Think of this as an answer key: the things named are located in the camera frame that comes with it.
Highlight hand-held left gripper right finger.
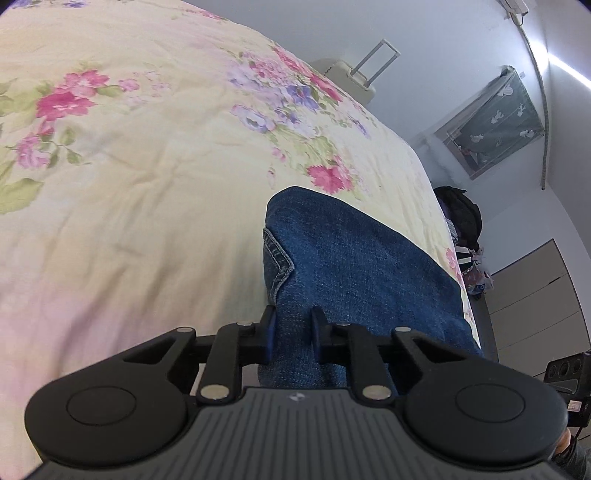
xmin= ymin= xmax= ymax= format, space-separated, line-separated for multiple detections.
xmin=310 ymin=307 xmax=462 ymax=401

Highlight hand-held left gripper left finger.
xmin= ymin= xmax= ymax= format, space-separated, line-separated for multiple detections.
xmin=122 ymin=305 xmax=278 ymax=402

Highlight blue denim pants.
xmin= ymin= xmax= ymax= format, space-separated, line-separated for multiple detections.
xmin=256 ymin=186 xmax=485 ymax=391

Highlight person's right forearm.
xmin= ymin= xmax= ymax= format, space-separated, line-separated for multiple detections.
xmin=551 ymin=427 xmax=591 ymax=480

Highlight beige cabinet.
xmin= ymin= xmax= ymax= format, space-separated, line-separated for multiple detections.
xmin=485 ymin=239 xmax=591 ymax=381

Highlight floral bed blanket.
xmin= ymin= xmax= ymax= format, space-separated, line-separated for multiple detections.
xmin=0 ymin=0 xmax=482 ymax=476

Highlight black backpack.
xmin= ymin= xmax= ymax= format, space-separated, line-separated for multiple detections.
xmin=434 ymin=185 xmax=483 ymax=252

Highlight cream suitcase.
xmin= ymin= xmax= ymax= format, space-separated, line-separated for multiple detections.
xmin=307 ymin=39 xmax=400 ymax=104

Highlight grey printed window curtain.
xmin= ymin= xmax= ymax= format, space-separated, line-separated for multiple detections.
xmin=434 ymin=67 xmax=546 ymax=179

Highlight grey wall cord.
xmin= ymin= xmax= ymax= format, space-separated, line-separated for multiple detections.
xmin=519 ymin=18 xmax=551 ymax=191

